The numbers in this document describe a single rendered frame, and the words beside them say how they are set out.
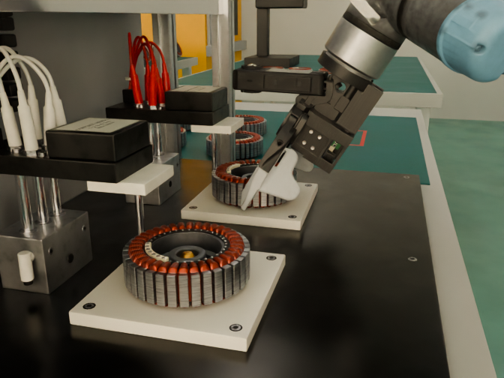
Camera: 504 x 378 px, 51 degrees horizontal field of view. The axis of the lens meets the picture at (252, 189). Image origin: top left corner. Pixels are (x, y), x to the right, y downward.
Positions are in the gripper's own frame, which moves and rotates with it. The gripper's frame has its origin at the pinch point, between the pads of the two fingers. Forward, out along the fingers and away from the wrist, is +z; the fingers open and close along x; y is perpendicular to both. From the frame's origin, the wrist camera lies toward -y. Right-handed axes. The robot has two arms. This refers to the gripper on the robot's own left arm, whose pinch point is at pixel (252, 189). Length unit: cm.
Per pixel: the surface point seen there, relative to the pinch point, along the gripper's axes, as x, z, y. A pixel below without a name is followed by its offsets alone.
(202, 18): 323, 43, -116
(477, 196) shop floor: 253, 32, 102
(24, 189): -26.9, 0.5, -15.5
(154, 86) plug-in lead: -3.2, -5.8, -17.0
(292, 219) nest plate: -7.3, -2.6, 6.3
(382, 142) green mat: 50, -5, 16
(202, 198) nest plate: -2.9, 3.8, -4.8
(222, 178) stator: -4.1, -0.8, -3.7
